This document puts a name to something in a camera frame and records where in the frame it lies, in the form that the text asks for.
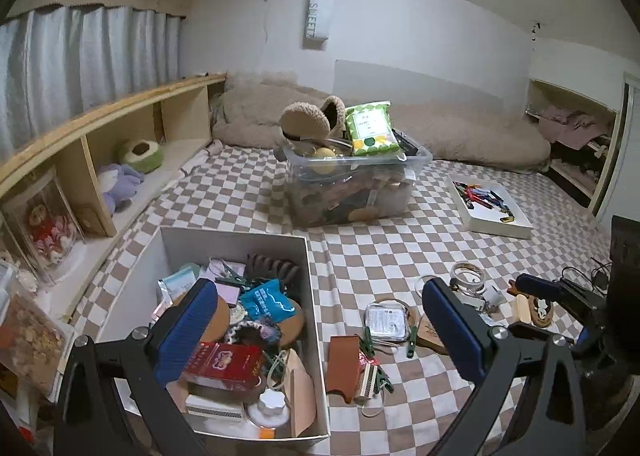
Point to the white flower lid bottle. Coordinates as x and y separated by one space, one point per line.
270 411

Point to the white cardboard box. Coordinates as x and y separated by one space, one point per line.
171 248

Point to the yellow ball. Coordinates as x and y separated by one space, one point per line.
323 161

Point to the green wet wipes pack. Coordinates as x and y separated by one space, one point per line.
370 129

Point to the white tape rolls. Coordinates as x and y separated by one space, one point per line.
469 277

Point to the brown leather pouch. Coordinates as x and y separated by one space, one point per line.
343 370

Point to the carved wooden coaster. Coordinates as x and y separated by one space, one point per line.
427 337

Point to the avocado plush toy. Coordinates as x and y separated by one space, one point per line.
142 155

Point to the doll in clear case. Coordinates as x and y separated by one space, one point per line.
44 226

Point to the kraft paper bag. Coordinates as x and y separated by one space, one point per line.
298 388

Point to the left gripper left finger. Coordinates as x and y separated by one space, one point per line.
93 420

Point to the beige fluffy blanket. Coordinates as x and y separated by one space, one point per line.
247 114

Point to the brown hair claw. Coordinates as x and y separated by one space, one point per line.
261 266

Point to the green clothespin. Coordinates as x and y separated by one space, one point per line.
411 344

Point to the white matchbox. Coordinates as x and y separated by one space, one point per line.
213 409

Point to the white tray with pens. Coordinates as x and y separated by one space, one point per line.
486 207

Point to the wooden shelf unit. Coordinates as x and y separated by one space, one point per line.
72 194

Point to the grey window curtain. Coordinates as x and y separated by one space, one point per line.
58 63

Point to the blue snack packet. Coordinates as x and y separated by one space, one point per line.
267 301

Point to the round wooden flower coaster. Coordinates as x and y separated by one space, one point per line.
541 311

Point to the round cork coaster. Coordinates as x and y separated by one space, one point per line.
218 324

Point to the purple plush toy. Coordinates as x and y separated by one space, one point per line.
118 183

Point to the checkered bed sheet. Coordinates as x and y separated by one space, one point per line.
241 189

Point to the white hanging paper bag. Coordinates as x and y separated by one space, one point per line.
318 23

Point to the beige fluffy slipper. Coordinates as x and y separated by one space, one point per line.
306 120

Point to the clear rectangular packet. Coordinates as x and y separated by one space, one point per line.
387 321

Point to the red cardboard box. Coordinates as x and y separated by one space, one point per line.
222 366

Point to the closet shelf with clothes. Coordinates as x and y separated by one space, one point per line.
585 137

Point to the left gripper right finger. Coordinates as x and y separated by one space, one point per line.
549 418

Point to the clear plastic storage bin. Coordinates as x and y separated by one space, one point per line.
359 189

